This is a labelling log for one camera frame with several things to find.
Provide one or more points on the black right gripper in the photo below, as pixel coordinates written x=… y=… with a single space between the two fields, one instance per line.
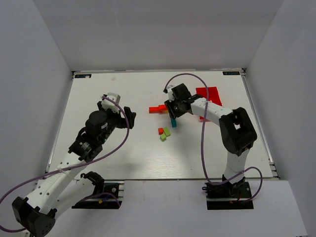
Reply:
x=171 y=111

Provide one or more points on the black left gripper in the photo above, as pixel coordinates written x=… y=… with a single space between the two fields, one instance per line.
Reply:
x=122 y=121

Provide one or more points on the teal long block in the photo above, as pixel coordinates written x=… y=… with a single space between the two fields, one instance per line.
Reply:
x=173 y=123

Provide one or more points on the red wide block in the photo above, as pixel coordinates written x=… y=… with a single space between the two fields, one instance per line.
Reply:
x=162 y=109

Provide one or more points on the red long block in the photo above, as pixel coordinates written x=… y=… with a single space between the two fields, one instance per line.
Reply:
x=154 y=110

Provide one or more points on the light green small block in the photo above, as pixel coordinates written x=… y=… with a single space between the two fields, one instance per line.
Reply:
x=163 y=137

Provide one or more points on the red plastic tray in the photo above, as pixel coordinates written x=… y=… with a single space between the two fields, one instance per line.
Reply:
x=209 y=98

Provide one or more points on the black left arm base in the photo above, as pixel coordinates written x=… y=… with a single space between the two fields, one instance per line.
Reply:
x=109 y=198

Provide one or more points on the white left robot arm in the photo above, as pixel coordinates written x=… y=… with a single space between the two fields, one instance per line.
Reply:
x=37 y=211

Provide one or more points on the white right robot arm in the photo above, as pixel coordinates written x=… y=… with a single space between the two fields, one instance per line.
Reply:
x=236 y=130

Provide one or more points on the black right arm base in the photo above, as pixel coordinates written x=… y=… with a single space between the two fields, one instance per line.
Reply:
x=222 y=198

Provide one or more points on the light green long block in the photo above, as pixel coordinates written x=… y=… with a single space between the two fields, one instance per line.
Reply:
x=166 y=131

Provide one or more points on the orange square block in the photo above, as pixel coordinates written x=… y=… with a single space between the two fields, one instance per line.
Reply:
x=160 y=131

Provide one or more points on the right corner label sticker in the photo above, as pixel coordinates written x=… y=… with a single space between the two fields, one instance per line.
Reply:
x=231 y=73

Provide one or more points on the corner label sticker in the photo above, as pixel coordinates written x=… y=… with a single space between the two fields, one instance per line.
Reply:
x=231 y=73
x=82 y=76

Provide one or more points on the left corner label sticker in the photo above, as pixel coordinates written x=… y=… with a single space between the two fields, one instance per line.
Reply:
x=82 y=76

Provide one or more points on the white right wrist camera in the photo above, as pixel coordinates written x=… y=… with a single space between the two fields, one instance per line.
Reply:
x=169 y=92

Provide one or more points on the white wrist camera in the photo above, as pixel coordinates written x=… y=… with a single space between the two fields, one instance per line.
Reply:
x=111 y=98
x=169 y=92

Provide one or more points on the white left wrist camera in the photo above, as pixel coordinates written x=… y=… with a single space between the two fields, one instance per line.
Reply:
x=111 y=98

